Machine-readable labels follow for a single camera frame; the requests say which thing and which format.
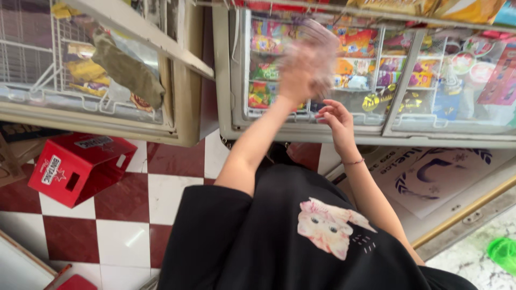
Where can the person's right hand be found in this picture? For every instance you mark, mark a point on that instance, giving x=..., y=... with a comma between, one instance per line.
x=342, y=125

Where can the person's left hand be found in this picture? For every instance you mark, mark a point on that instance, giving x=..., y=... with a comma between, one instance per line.
x=306, y=68

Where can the person's left fingers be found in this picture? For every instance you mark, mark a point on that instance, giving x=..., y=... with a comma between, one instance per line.
x=318, y=40

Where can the person's right fingers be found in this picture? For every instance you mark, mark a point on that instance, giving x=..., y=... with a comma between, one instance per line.
x=328, y=112

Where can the sliding glass freezer lid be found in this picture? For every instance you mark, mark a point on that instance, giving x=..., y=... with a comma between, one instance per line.
x=463, y=112
x=363, y=112

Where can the heap of colourful ice cream packets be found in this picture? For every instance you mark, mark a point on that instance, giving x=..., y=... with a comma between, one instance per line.
x=354, y=44

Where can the white chest freezer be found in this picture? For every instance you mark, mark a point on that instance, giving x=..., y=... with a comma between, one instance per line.
x=225, y=80

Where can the white poster with blue print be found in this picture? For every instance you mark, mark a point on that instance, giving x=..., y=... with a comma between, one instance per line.
x=435, y=177

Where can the row of hanging snack packets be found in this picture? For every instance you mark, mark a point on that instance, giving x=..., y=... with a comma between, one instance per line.
x=443, y=9

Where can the beige chest freezer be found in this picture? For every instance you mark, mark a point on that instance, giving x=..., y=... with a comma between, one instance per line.
x=185, y=100

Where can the black shirt with cat print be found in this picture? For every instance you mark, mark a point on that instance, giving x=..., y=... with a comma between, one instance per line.
x=250, y=241

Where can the olive green cloth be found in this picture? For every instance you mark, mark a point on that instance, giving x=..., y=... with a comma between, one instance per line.
x=125, y=68

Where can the green plastic container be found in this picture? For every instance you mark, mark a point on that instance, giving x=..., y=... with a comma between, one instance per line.
x=504, y=251

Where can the yellow frozen food packets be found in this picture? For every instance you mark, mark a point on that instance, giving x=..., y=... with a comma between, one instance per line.
x=86, y=72

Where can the red plastic bottle crate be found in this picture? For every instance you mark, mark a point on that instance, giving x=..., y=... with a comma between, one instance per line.
x=76, y=169

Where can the small red plastic stool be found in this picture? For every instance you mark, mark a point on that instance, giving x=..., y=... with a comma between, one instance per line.
x=76, y=283

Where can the brown cardboard box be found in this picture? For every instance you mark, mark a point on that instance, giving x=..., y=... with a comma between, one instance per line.
x=12, y=161

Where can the white board with wooden edge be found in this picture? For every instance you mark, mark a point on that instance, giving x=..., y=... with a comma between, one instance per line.
x=20, y=270

